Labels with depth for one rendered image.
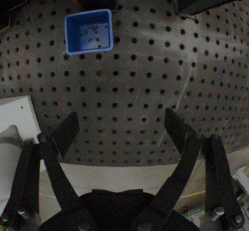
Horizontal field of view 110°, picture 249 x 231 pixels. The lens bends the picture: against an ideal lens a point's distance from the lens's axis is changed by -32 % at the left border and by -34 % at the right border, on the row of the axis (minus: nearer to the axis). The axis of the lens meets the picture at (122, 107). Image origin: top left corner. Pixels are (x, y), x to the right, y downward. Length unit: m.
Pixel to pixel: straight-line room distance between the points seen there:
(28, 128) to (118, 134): 0.33
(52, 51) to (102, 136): 0.33
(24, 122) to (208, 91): 0.67
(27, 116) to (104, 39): 0.36
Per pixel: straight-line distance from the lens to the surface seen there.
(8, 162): 0.38
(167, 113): 0.18
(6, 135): 0.50
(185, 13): 0.45
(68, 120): 0.17
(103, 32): 0.39
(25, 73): 0.50
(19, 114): 0.50
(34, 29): 0.48
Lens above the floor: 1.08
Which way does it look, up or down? 67 degrees down
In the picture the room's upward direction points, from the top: 174 degrees clockwise
